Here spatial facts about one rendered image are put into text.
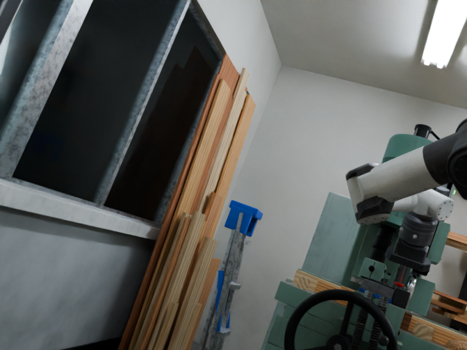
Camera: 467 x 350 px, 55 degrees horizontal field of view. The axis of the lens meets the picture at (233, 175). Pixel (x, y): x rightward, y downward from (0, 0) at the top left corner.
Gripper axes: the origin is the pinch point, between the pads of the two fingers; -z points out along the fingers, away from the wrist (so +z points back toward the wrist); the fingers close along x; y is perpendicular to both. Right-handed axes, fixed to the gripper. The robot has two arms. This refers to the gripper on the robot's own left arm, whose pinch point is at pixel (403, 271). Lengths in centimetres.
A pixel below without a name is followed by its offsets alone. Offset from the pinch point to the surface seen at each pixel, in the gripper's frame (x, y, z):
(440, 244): 8.6, 37.4, -3.5
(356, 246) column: -18.7, 32.9, -13.3
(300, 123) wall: -124, 268, -25
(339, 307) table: -13.8, -7.8, -14.9
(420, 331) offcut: 8.9, -5.7, -13.2
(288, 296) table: -29.6, -9.2, -17.3
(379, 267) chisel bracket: -7.2, 10.4, -6.5
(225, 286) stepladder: -77, 51, -67
